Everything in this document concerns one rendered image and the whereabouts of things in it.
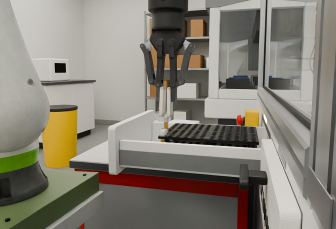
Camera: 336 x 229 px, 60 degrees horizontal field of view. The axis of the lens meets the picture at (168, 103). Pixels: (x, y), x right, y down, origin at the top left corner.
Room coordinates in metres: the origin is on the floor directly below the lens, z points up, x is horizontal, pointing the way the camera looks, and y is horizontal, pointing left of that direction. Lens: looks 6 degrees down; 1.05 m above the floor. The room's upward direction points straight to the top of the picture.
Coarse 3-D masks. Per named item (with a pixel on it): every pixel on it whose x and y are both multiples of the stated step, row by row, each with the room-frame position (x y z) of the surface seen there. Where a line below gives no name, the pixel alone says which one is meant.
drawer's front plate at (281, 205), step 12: (264, 144) 0.47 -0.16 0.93; (264, 156) 0.43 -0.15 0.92; (276, 156) 0.40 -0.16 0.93; (264, 168) 0.42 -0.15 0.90; (276, 168) 0.35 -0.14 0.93; (276, 180) 0.31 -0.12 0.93; (264, 192) 0.41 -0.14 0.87; (276, 192) 0.28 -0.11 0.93; (288, 192) 0.28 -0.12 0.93; (276, 204) 0.27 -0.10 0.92; (288, 204) 0.25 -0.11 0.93; (276, 216) 0.26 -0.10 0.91; (288, 216) 0.24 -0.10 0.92; (300, 216) 0.24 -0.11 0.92; (264, 228) 0.38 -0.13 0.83; (276, 228) 0.26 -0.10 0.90; (288, 228) 0.24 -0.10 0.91; (300, 228) 0.24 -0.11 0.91
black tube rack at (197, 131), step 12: (180, 132) 0.70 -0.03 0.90; (192, 132) 0.70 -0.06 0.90; (204, 132) 0.70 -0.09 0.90; (216, 132) 0.70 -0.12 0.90; (228, 132) 0.70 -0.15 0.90; (240, 132) 0.69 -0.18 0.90; (252, 132) 0.70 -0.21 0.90; (204, 144) 0.70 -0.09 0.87; (216, 144) 0.69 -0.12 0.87; (228, 144) 0.70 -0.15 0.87; (240, 144) 0.69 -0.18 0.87; (252, 144) 0.70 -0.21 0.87
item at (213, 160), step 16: (160, 128) 0.87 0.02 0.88; (256, 128) 0.80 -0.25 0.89; (128, 144) 0.63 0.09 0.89; (144, 144) 0.62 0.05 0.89; (160, 144) 0.62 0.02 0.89; (176, 144) 0.61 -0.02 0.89; (192, 144) 0.60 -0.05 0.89; (128, 160) 0.63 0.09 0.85; (144, 160) 0.62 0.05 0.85; (160, 160) 0.61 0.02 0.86; (176, 160) 0.60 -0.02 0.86; (192, 160) 0.60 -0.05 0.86; (208, 160) 0.59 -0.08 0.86; (224, 160) 0.58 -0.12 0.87; (240, 160) 0.57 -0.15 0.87; (256, 160) 0.56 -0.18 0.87
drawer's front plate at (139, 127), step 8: (144, 112) 0.84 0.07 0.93; (152, 112) 0.88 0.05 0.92; (128, 120) 0.70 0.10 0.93; (136, 120) 0.75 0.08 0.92; (144, 120) 0.81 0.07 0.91; (152, 120) 0.88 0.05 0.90; (112, 128) 0.62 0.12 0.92; (120, 128) 0.65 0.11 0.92; (128, 128) 0.70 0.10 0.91; (136, 128) 0.75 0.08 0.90; (144, 128) 0.81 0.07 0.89; (112, 136) 0.62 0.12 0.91; (120, 136) 0.65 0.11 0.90; (128, 136) 0.70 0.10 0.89; (136, 136) 0.75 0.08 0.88; (144, 136) 0.81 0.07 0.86; (112, 144) 0.62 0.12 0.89; (112, 152) 0.62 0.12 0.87; (112, 160) 0.62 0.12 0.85; (112, 168) 0.62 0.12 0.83; (120, 168) 0.65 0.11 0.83
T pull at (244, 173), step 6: (240, 168) 0.40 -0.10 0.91; (246, 168) 0.40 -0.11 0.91; (240, 174) 0.38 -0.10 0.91; (246, 174) 0.38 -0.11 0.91; (252, 174) 0.38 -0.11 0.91; (258, 174) 0.38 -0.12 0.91; (264, 174) 0.38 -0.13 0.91; (240, 180) 0.36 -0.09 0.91; (246, 180) 0.36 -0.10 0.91; (252, 180) 0.37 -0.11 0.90; (258, 180) 0.37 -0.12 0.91; (264, 180) 0.37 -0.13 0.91; (240, 186) 0.35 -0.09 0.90; (246, 186) 0.35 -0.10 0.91
